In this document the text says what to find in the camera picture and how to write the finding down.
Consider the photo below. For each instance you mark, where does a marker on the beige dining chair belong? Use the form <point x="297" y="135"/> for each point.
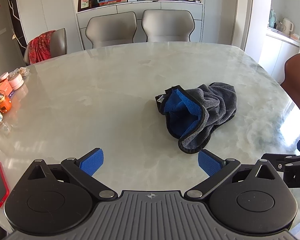
<point x="110" y="30"/>
<point x="167" y="25"/>

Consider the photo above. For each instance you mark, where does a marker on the chair with red cloth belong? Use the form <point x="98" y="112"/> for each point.
<point x="58" y="45"/>

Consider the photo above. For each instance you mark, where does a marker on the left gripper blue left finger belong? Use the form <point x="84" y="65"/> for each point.
<point x="80" y="172"/>

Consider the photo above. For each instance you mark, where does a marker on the pink round tin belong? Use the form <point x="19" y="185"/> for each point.
<point x="16" y="81"/>

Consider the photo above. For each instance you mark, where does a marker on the brown leather chair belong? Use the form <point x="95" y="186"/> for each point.
<point x="291" y="83"/>

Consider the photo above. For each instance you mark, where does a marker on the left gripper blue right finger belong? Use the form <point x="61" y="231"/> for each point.
<point x="217" y="169"/>

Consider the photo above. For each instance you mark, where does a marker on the red patterned cloth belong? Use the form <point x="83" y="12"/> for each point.
<point x="39" y="48"/>

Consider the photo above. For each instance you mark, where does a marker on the beige dining chair right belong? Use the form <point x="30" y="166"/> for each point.
<point x="167" y="25"/>

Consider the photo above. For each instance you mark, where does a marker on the teal ceramic jug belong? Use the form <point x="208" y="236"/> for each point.
<point x="272" y="18"/>

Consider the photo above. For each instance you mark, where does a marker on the framed picture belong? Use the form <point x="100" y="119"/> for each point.
<point x="84" y="5"/>

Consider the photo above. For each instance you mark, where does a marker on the orange box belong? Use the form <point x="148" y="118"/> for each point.
<point x="6" y="87"/>

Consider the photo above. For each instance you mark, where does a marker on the grey and blue towel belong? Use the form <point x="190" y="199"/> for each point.
<point x="192" y="115"/>

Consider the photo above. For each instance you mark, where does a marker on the beige dining chair left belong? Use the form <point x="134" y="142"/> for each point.
<point x="110" y="30"/>

